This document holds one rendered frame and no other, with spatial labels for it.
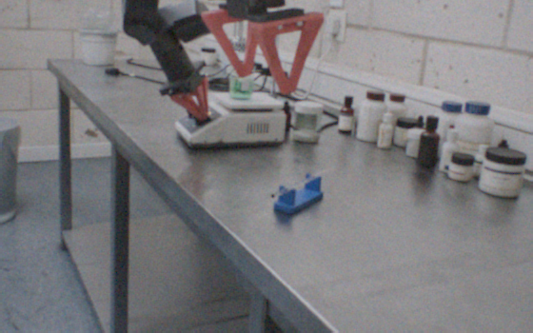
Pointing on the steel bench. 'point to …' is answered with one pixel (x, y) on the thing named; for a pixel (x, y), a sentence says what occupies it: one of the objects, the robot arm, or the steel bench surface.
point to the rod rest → (290, 203)
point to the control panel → (195, 121)
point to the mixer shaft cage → (238, 39)
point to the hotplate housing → (238, 128)
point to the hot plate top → (249, 102)
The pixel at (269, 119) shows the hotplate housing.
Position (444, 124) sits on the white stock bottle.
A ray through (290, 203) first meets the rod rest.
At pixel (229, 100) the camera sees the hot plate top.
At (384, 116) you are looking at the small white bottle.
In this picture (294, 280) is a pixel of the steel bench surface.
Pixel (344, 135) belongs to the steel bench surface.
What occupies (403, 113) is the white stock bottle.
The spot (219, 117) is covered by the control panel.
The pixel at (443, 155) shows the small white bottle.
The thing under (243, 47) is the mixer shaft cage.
